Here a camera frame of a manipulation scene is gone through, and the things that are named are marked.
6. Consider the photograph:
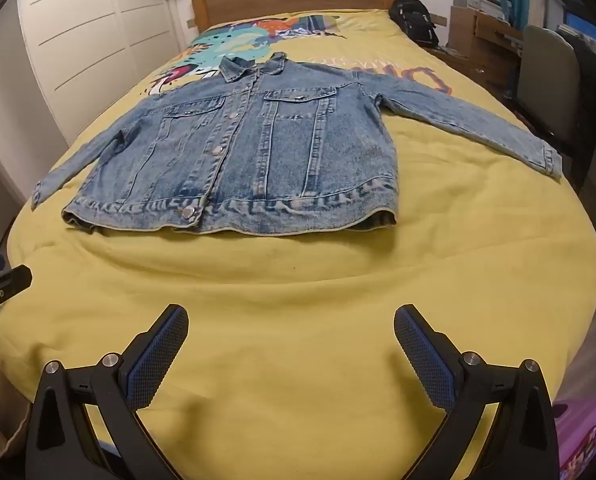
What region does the wooden desk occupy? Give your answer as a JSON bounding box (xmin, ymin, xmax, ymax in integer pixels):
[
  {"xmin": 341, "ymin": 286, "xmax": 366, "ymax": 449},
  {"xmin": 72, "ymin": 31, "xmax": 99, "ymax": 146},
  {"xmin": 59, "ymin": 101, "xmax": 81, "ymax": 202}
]
[{"xmin": 448, "ymin": 6, "xmax": 524, "ymax": 96}]

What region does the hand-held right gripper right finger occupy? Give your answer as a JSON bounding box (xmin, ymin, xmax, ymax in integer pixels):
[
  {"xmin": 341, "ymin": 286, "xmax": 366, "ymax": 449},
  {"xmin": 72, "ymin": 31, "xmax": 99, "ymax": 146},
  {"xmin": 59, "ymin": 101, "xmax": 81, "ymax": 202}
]
[{"xmin": 390, "ymin": 304, "xmax": 561, "ymax": 480}]

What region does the yellow printed blanket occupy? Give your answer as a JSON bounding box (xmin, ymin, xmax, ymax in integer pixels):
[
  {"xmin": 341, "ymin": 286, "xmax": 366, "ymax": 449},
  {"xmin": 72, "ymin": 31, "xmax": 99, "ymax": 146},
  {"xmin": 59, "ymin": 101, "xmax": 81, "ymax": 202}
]
[{"xmin": 0, "ymin": 8, "xmax": 596, "ymax": 480}]

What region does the pink plastic box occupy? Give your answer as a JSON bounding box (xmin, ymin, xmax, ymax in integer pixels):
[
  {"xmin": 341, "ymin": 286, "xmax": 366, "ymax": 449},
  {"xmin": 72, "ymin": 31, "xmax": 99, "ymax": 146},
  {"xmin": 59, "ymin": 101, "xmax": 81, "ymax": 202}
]
[{"xmin": 553, "ymin": 395, "xmax": 596, "ymax": 480}]

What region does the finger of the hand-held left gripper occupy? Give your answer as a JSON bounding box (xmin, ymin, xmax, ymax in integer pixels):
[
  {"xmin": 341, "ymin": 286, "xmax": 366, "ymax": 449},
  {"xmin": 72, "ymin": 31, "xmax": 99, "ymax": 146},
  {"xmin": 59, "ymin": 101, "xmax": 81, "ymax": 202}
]
[{"xmin": 0, "ymin": 265, "xmax": 33, "ymax": 311}]

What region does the white wardrobe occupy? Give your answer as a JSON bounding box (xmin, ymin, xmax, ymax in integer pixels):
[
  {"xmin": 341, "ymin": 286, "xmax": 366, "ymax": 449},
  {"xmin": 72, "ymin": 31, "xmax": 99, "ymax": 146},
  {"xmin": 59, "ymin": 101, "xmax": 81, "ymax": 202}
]
[{"xmin": 15, "ymin": 0, "xmax": 199, "ymax": 146}]

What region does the blue denim jacket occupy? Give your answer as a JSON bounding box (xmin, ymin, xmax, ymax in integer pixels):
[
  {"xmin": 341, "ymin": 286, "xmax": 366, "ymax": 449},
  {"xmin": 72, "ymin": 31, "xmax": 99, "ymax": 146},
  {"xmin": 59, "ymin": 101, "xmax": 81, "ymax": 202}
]
[{"xmin": 30, "ymin": 51, "xmax": 564, "ymax": 236}]

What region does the black backpack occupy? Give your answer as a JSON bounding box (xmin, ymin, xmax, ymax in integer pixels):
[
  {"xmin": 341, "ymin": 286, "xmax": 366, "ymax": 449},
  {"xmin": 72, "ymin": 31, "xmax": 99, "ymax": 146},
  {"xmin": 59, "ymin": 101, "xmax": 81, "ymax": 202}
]
[{"xmin": 389, "ymin": 0, "xmax": 440, "ymax": 50}]

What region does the grey chair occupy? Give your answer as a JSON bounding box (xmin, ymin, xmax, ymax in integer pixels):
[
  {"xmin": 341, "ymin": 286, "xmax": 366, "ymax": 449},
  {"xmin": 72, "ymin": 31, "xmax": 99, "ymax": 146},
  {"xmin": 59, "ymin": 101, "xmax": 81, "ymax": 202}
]
[{"xmin": 520, "ymin": 25, "xmax": 586, "ymax": 161}]

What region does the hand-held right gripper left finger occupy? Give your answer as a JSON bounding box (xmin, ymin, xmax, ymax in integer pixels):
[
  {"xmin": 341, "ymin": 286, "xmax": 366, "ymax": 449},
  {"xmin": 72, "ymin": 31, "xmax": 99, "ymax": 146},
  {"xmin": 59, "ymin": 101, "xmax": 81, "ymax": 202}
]
[{"xmin": 24, "ymin": 303, "xmax": 214, "ymax": 480}]

